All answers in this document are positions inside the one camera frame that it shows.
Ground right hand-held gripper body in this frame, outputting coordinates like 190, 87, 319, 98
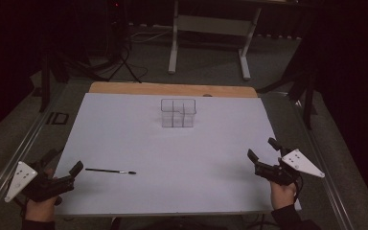
254, 148, 326, 187

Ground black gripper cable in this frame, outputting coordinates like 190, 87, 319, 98
294, 173, 305, 205

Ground black floor cables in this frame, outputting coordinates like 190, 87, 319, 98
60, 44, 149, 84

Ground black equipment tower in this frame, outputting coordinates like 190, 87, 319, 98
106, 0, 129, 59

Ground person's right hand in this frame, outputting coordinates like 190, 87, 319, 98
269, 179, 299, 211

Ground person's left hand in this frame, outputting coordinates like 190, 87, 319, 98
24, 168, 63, 223

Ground white metal desk frame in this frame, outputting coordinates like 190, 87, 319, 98
167, 0, 263, 81

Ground clear acrylic compartment organizer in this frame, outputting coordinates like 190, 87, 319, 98
160, 98, 197, 128

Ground black metal stand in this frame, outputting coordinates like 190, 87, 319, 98
257, 32, 319, 130
37, 47, 69, 113

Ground white table cover sheet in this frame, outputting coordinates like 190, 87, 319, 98
55, 92, 302, 218

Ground white floor cable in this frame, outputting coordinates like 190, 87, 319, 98
128, 28, 174, 44

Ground black rectangular floor frame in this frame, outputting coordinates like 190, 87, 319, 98
45, 111, 70, 126

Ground thin black brush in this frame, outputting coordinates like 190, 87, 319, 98
84, 168, 137, 175

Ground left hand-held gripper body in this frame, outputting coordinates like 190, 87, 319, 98
4, 158, 77, 203

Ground metal floor rail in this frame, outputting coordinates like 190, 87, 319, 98
287, 91, 357, 230
0, 92, 69, 222

